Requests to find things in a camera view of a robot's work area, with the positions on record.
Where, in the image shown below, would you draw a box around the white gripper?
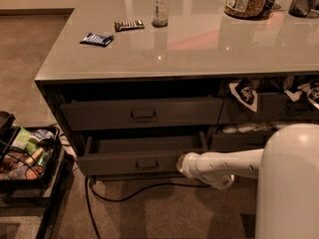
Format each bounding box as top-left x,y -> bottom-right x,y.
175,151 -> 235,191

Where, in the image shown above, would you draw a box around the grey drawer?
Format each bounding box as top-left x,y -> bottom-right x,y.
209,130 -> 274,152
61,97 -> 223,130
77,131 -> 207,178
218,93 -> 319,124

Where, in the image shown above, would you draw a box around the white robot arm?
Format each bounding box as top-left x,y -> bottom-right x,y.
176,123 -> 319,239

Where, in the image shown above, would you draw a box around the white packets in drawer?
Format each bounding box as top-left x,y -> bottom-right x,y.
220,120 -> 288,134

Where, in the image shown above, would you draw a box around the grey counter cabinet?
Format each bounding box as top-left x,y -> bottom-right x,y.
34,0 -> 319,181

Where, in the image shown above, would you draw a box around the black white chip bag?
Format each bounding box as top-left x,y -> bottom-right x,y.
285,80 -> 319,110
228,78 -> 258,113

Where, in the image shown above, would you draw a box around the brown striped candy bar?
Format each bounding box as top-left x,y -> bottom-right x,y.
114,20 -> 145,32

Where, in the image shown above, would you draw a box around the blue snack packet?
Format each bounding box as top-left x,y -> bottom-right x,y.
81,33 -> 115,48

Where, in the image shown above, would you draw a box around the green snack bag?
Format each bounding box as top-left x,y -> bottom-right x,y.
12,127 -> 55,154

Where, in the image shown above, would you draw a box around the clear plastic bottle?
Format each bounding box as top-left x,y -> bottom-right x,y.
153,0 -> 168,27

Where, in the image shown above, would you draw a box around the dark glass container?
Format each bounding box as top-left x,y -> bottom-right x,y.
288,0 -> 315,18

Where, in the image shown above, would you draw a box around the black floor cable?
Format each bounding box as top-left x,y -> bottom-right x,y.
84,175 -> 211,239

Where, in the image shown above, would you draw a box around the black wire snack basket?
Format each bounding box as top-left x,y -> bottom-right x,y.
0,112 -> 62,188

